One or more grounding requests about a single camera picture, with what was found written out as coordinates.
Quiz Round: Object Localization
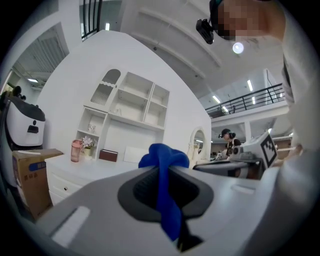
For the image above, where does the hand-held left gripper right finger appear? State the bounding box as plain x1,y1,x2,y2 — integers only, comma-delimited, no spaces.
167,166,288,256

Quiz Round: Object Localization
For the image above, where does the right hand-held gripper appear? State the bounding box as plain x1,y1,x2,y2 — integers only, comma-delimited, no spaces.
194,130,279,180

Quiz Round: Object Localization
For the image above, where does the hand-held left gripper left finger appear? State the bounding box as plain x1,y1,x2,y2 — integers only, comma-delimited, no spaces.
36,166,182,256

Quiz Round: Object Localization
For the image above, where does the blue cloth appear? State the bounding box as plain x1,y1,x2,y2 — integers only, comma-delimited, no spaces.
137,142,190,242

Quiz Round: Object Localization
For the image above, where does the white desk with drawers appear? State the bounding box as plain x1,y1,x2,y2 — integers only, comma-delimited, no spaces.
44,152,151,209

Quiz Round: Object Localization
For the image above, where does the brown tissue box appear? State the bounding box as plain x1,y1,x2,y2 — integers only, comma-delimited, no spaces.
98,148,119,163

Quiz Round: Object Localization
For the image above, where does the pink plastic cup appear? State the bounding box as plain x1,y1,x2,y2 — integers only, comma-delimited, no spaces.
70,139,84,163

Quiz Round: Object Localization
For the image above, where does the white flower vase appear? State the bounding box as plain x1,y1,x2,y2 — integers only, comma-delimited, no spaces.
80,135,97,157

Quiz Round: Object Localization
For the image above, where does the black balcony railing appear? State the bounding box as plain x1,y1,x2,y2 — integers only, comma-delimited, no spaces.
204,83,286,120

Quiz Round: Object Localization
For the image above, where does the brown cardboard box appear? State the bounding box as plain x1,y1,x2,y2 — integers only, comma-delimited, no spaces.
11,148,65,221

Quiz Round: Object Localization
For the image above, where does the white shelf hutch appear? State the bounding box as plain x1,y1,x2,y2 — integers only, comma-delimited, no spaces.
75,68,171,161

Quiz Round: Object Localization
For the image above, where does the white black service robot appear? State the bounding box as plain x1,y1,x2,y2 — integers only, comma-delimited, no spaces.
4,85,47,151

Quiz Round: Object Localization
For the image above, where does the round ceiling lamp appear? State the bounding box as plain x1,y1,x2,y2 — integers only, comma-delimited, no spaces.
232,41,245,55

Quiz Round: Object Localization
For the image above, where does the person's head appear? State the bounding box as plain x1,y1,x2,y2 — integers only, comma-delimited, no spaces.
209,0,286,43

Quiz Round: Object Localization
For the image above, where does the black head camera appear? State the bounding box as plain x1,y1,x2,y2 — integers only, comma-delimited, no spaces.
195,18,216,46

